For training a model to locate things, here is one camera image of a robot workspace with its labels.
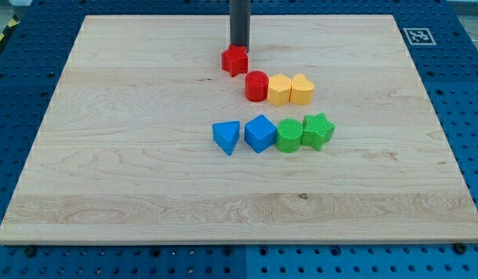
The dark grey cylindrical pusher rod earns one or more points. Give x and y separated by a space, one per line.
239 22

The blue triangle block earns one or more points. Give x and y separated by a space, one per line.
226 135

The blue cube block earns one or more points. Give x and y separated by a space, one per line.
260 133

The red star block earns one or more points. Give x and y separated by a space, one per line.
235 60

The black yellow hazard tape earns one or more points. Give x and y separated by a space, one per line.
7 32

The green cylinder block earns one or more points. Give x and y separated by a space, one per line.
289 135

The white fiducial marker tag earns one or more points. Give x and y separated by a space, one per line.
419 36

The green star block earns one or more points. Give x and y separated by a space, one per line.
318 130

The yellow pentagon block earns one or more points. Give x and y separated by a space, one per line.
279 89

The yellow heart block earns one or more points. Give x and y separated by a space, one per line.
301 90

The red cylinder block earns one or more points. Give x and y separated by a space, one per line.
256 86

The light wooden board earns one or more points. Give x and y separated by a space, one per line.
125 154

